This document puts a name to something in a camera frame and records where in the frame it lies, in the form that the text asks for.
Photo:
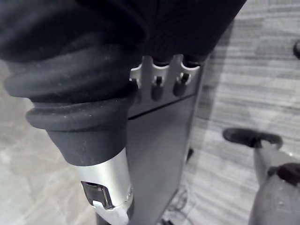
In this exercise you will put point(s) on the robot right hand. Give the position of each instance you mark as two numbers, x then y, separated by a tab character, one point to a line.
77	58

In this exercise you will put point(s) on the small black round object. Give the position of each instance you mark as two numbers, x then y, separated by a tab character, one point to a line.
297	49

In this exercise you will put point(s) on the robot right leg silver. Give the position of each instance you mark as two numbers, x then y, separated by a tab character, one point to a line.
276	199

